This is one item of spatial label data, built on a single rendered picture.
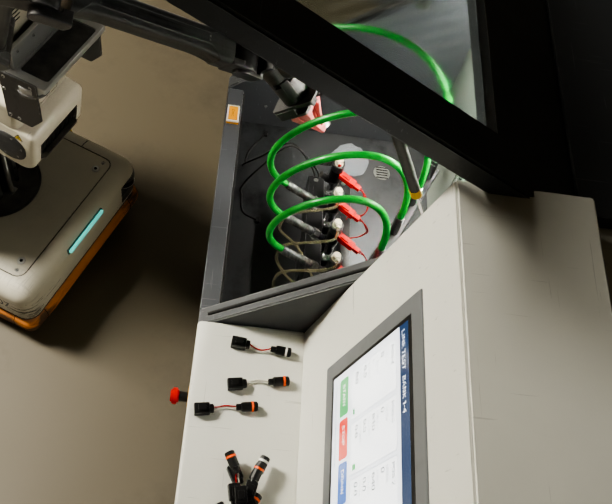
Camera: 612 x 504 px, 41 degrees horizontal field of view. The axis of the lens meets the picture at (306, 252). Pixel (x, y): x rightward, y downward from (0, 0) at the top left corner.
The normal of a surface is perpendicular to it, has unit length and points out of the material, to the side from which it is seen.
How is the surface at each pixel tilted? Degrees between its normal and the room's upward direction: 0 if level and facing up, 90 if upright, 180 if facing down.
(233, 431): 0
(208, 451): 0
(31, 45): 90
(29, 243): 0
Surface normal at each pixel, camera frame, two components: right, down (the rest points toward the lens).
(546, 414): 0.15, -0.51
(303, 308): -0.04, 0.85
